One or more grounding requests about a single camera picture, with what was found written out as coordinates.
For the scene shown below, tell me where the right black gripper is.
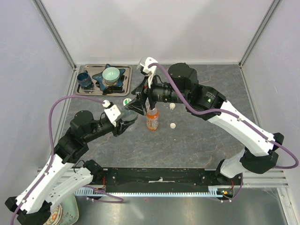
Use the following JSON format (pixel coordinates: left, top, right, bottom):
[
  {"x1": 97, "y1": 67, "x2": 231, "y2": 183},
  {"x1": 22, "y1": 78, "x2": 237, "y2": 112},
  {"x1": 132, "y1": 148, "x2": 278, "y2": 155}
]
[{"x1": 125, "y1": 72, "x2": 189, "y2": 116}]

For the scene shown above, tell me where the clear green-label water bottle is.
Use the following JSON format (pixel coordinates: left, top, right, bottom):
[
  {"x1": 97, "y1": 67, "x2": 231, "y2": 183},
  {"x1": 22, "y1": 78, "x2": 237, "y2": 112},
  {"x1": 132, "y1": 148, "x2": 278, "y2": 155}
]
[{"x1": 122, "y1": 98, "x2": 138, "y2": 122}]

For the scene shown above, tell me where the cream bottle cap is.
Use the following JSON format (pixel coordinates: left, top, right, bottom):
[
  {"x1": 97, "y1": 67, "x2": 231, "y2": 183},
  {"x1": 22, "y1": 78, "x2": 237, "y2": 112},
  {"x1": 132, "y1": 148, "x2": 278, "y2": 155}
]
[{"x1": 170, "y1": 123, "x2": 176, "y2": 129}]

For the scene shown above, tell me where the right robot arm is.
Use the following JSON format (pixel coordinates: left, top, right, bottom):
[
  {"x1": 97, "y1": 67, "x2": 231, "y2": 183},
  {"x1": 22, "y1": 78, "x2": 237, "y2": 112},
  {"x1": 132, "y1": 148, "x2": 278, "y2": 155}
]
[{"x1": 127, "y1": 60, "x2": 284, "y2": 185}]

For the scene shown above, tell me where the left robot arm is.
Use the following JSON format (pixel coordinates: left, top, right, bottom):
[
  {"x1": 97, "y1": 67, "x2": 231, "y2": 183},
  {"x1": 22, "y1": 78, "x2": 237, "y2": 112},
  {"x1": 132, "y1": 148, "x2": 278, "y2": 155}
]
[{"x1": 5, "y1": 105, "x2": 137, "y2": 225}]

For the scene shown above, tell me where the orange drink bottle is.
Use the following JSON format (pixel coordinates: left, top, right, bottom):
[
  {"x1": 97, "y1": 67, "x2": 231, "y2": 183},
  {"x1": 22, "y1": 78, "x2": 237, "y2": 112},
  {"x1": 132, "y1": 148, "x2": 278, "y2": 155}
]
[{"x1": 146, "y1": 107, "x2": 159, "y2": 131}]

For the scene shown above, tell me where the white ribbed bottle cap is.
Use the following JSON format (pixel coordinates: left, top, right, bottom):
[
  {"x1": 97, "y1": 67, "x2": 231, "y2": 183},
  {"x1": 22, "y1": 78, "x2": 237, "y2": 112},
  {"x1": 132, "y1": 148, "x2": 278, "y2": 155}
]
[{"x1": 169, "y1": 103, "x2": 176, "y2": 110}]

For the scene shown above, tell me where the steel tray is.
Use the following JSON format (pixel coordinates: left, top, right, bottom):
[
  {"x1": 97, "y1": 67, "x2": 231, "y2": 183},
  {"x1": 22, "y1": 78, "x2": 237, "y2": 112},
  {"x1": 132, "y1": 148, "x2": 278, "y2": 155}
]
[{"x1": 75, "y1": 64, "x2": 132, "y2": 97}]

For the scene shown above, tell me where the pale green bowl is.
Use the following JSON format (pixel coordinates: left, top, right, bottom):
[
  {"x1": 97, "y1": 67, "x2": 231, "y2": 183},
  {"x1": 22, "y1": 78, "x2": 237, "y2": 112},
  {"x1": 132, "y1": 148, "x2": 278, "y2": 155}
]
[{"x1": 102, "y1": 67, "x2": 120, "y2": 84}]

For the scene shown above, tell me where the dark blue cup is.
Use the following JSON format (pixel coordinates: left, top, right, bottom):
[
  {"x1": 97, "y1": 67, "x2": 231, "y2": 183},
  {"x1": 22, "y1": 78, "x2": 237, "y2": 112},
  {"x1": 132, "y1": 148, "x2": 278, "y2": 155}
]
[{"x1": 77, "y1": 70, "x2": 94, "y2": 89}]

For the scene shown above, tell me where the green square plate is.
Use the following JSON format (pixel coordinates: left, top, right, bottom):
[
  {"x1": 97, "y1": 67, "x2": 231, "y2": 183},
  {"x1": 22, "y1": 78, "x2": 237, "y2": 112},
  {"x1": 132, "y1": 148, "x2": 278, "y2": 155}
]
[{"x1": 58, "y1": 194, "x2": 79, "y2": 225}]

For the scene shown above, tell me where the patterned ceramic bowl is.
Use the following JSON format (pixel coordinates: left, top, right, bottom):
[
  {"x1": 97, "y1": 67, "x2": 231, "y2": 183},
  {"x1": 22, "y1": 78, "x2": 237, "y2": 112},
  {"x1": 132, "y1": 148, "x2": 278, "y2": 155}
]
[{"x1": 45, "y1": 205, "x2": 62, "y2": 225}]

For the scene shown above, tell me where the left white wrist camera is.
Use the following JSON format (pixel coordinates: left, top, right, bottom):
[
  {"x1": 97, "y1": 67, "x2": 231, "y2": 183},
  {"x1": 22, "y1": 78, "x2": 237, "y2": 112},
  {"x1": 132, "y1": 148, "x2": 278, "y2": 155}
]
[{"x1": 102, "y1": 100, "x2": 122, "y2": 127}]

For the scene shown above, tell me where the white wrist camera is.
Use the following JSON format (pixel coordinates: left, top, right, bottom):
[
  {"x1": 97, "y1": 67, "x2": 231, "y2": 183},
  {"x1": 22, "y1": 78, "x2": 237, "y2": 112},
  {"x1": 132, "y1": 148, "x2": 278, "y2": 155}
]
[
  {"x1": 102, "y1": 100, "x2": 122, "y2": 127},
  {"x1": 137, "y1": 57, "x2": 158, "y2": 88}
]

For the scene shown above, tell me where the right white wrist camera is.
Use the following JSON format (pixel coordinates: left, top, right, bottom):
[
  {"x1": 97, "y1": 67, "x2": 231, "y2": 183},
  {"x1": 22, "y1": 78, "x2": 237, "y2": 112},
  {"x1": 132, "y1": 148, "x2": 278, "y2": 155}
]
[{"x1": 137, "y1": 57, "x2": 158, "y2": 88}]

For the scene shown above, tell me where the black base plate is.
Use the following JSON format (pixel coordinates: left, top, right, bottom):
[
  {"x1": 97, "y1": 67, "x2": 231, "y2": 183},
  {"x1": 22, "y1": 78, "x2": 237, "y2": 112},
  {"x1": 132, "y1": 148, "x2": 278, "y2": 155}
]
[{"x1": 91, "y1": 167, "x2": 240, "y2": 188}]

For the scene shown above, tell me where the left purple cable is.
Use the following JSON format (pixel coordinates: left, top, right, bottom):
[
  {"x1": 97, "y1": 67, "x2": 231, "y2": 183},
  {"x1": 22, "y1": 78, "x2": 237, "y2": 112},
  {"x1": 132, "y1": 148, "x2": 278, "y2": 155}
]
[{"x1": 10, "y1": 96, "x2": 124, "y2": 225}]

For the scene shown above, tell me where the purple cable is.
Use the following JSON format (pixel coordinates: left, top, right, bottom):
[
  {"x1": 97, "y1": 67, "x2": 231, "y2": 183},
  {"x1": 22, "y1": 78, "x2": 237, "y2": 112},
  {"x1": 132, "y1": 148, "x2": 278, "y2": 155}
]
[
  {"x1": 150, "y1": 62, "x2": 300, "y2": 203},
  {"x1": 10, "y1": 96, "x2": 124, "y2": 225}
]

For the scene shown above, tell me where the slotted cable duct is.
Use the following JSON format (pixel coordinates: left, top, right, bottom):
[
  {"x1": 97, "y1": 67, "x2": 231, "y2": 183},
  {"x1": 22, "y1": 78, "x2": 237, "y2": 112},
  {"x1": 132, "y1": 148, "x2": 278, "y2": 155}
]
[{"x1": 72, "y1": 185, "x2": 242, "y2": 197}]

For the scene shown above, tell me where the left aluminium frame post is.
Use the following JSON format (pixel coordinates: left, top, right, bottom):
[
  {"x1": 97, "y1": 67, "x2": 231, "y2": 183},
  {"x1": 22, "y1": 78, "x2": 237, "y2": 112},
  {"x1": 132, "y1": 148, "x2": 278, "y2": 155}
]
[{"x1": 33, "y1": 0, "x2": 76, "y2": 70}]

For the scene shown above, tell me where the aluminium frame post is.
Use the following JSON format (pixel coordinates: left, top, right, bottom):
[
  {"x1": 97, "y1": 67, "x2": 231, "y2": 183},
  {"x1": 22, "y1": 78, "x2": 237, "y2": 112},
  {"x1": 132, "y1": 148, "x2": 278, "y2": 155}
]
[
  {"x1": 33, "y1": 0, "x2": 76, "y2": 70},
  {"x1": 239, "y1": 0, "x2": 282, "y2": 69}
]

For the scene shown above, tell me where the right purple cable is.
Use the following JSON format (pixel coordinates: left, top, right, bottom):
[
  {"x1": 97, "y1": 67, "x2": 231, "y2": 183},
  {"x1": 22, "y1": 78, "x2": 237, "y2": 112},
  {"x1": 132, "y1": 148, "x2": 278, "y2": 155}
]
[{"x1": 150, "y1": 62, "x2": 300, "y2": 203}]

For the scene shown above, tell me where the right aluminium frame post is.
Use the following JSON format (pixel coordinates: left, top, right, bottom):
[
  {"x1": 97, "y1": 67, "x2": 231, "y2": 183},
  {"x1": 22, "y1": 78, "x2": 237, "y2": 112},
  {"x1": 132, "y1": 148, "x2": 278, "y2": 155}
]
[{"x1": 239, "y1": 0, "x2": 282, "y2": 69}]

